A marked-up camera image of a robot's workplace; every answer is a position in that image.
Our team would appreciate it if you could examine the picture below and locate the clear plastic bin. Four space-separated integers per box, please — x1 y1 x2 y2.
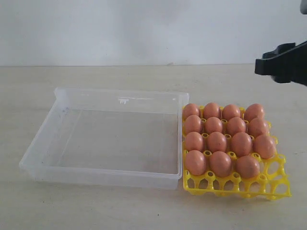
19 88 189 189

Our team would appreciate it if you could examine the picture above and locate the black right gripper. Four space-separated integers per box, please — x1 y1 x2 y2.
254 41 307 85

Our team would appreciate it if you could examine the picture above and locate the yellow plastic egg tray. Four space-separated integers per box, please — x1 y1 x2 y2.
182 105 293 200

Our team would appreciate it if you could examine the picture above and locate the brown egg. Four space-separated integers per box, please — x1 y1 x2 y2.
222 104 241 121
184 150 206 176
248 117 270 138
184 132 204 152
207 132 227 153
182 103 201 120
231 132 252 158
236 156 260 179
244 103 265 122
183 115 203 135
202 102 221 119
226 117 246 136
204 117 223 134
209 151 232 177
253 134 276 159

